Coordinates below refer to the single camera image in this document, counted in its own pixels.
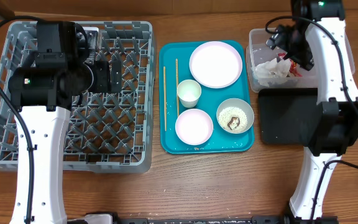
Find black plastic tray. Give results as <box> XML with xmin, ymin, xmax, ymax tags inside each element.
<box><xmin>258</xmin><ymin>88</ymin><xmax>320</xmax><ymax>146</ymax></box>

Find teal plastic serving tray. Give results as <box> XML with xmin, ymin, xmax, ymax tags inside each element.
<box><xmin>158</xmin><ymin>42</ymin><xmax>255</xmax><ymax>154</ymax></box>

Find white plastic cup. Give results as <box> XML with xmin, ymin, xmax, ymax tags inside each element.
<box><xmin>178</xmin><ymin>80</ymin><xmax>201</xmax><ymax>108</ymax></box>

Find small white bowl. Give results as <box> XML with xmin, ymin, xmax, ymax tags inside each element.
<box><xmin>175</xmin><ymin>108</ymin><xmax>214</xmax><ymax>146</ymax></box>

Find white napkin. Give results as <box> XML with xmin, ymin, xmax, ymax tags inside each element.
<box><xmin>254</xmin><ymin>58</ymin><xmax>291</xmax><ymax>87</ymax></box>

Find clear plastic bin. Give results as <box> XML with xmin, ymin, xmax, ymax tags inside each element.
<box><xmin>246</xmin><ymin>25</ymin><xmax>356</xmax><ymax>93</ymax></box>

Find rice and food scraps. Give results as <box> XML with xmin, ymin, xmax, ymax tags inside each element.
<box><xmin>218</xmin><ymin>107</ymin><xmax>248</xmax><ymax>133</ymax></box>

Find red snack wrapper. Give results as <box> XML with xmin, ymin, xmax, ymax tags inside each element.
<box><xmin>277</xmin><ymin>53</ymin><xmax>302</xmax><ymax>77</ymax></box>

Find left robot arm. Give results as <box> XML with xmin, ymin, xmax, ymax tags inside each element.
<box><xmin>8</xmin><ymin>21</ymin><xmax>122</xmax><ymax>223</ymax></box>

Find left wooden chopstick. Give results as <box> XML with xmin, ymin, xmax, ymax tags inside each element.
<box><xmin>163</xmin><ymin>66</ymin><xmax>167</xmax><ymax>131</ymax></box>

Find grey bowl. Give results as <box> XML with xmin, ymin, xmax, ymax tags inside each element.
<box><xmin>216</xmin><ymin>98</ymin><xmax>254</xmax><ymax>134</ymax></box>

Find grey plastic dish rack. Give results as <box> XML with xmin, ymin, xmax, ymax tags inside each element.
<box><xmin>0</xmin><ymin>21</ymin><xmax>156</xmax><ymax>173</ymax></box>

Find large white round plate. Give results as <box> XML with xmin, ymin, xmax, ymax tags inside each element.
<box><xmin>189</xmin><ymin>41</ymin><xmax>243</xmax><ymax>88</ymax></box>

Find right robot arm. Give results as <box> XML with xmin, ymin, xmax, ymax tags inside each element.
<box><xmin>266</xmin><ymin>0</ymin><xmax>358</xmax><ymax>223</ymax></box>

